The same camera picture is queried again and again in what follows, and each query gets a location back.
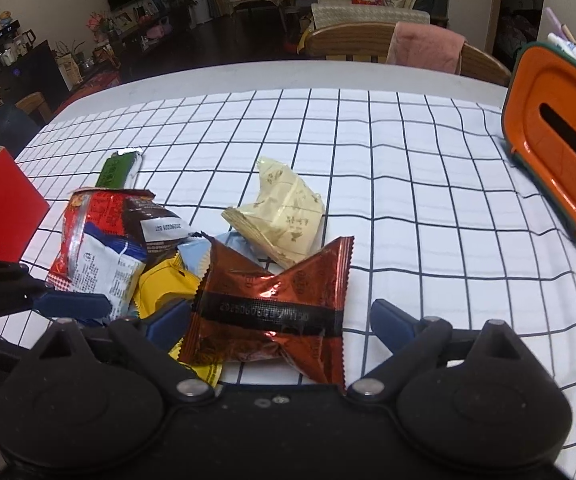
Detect yellow snack packet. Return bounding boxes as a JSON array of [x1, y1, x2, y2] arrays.
[[132, 254, 225, 387]]

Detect black cabinet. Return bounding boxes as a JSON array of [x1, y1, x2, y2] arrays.
[[0, 37, 71, 113]]

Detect table with crochet cloth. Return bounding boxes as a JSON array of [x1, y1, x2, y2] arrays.
[[309, 0, 450, 36]]

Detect cream snack packet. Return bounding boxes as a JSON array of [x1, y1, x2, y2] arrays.
[[220, 156, 327, 271]]

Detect orange plastic container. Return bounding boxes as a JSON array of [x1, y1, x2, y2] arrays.
[[499, 40, 576, 246]]

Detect dark blue cloth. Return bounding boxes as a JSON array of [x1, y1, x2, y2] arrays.
[[0, 104, 42, 155]]

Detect small wooden stool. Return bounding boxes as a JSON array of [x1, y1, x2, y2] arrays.
[[15, 91, 53, 124]]

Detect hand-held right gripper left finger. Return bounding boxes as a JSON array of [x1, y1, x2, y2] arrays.
[[35, 300, 217, 402]]

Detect dark brown snack packet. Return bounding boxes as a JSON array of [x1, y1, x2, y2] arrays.
[[125, 196, 204, 267]]

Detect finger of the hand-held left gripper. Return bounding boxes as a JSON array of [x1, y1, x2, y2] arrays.
[[0, 316, 114, 361], [0, 265, 112, 322]]

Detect red cardboard box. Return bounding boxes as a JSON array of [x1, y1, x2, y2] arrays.
[[0, 146, 51, 265]]

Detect pink towel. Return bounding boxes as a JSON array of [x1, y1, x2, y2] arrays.
[[386, 20, 467, 75]]

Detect red foil snack packet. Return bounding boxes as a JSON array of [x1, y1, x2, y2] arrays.
[[47, 187, 157, 295]]

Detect coffee table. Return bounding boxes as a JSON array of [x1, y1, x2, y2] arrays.
[[226, 0, 289, 20]]

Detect white and blue snack packet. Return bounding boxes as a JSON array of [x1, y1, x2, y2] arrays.
[[68, 222, 150, 322]]

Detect green foil snack bar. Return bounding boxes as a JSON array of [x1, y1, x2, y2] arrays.
[[95, 147, 144, 191]]

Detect pink flowers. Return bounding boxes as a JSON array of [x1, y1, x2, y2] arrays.
[[85, 11, 115, 45]]

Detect copper red foil packet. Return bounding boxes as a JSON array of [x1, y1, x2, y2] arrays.
[[178, 235, 356, 396]]

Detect white checked tablecloth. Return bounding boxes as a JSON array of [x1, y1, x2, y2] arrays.
[[0, 87, 576, 480]]

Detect light blue snack packet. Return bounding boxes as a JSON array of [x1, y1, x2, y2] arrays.
[[177, 232, 274, 282]]

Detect wooden chair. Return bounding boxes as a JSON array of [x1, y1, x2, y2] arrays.
[[302, 22, 513, 87]]

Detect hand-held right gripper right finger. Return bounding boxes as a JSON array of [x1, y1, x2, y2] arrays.
[[346, 299, 525, 404]]

